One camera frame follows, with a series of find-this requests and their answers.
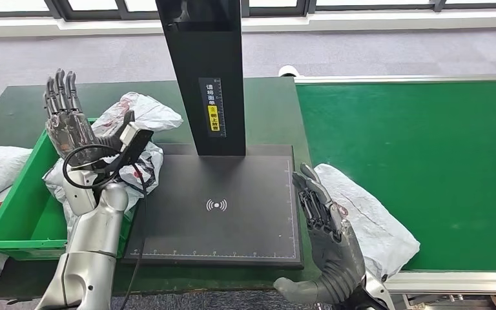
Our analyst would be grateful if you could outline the green plastic crate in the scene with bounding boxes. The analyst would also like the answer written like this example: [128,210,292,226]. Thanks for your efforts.
[0,118,138,262]

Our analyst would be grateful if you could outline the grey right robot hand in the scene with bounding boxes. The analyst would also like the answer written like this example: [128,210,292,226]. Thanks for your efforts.
[273,162,366,305]

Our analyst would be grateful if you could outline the dark window frame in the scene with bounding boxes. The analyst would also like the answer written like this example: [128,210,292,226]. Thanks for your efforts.
[0,0,496,22]

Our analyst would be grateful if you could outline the green conveyor belt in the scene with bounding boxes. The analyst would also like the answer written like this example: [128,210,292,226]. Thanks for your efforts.
[294,81,496,273]

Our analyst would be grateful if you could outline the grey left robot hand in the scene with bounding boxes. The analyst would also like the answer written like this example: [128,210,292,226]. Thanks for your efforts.
[43,68,136,168]

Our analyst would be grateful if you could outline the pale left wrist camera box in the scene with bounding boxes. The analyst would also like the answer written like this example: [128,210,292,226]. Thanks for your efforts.
[118,121,155,154]

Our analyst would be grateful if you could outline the aluminium conveyor frame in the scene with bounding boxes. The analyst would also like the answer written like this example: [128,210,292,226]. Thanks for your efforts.
[293,73,496,310]

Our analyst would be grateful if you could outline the dark green table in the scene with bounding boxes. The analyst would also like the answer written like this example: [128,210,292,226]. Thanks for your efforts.
[0,77,332,300]

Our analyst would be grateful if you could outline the black yellow ruler label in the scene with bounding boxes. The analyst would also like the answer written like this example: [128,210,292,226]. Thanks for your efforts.
[198,77,227,138]

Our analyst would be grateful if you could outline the grey parcel brown-red print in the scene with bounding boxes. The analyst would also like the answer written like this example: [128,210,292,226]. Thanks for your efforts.
[314,163,421,281]

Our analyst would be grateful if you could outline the black inbound scanner machine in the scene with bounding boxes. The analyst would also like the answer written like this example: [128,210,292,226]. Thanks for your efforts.
[121,0,304,269]

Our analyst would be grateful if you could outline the long grey parcel dark lining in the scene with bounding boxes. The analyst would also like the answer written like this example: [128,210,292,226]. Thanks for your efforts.
[42,92,185,191]

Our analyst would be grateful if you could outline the grey parcel black stripes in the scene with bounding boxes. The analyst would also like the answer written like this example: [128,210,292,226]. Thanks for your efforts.
[53,141,165,243]

